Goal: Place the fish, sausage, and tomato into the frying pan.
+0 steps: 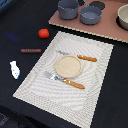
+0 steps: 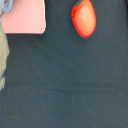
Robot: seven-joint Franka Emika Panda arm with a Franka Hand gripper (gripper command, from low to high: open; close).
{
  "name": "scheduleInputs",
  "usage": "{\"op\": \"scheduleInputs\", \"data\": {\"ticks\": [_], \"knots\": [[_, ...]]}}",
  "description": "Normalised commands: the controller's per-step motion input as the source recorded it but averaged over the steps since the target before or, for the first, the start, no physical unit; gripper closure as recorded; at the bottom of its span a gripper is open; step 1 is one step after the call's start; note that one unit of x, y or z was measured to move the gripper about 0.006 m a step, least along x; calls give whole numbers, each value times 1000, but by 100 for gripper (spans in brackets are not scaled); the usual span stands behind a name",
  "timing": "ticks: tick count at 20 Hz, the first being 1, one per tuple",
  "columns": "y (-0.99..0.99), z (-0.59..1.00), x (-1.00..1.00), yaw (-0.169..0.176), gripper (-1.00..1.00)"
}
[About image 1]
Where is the red tomato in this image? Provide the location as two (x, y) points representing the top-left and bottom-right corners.
(38, 29), (49, 38)

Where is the brown sausage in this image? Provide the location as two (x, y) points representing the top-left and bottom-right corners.
(21, 49), (41, 53)

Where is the white and blue fish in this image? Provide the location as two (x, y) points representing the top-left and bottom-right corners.
(10, 61), (20, 79)

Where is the grey frying pan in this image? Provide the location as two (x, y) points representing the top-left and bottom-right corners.
(80, 3), (102, 25)

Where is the round beige plate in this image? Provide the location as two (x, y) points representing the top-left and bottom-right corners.
(55, 55), (83, 78)

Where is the white woven placemat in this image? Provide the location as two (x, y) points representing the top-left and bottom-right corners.
(12, 30), (115, 128)

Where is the grey cooking pot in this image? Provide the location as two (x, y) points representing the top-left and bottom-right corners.
(58, 0), (79, 20)

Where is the pink tray mat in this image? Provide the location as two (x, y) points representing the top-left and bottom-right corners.
(49, 0), (128, 43)

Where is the black round lid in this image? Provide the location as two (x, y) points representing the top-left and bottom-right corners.
(89, 1), (105, 10)

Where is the cream bowl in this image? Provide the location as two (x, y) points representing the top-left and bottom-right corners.
(118, 4), (128, 30)

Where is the fork with wooden handle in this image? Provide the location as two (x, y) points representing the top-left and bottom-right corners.
(44, 71), (85, 89)

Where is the knife with wooden handle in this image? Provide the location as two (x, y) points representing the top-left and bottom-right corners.
(56, 50), (97, 62)

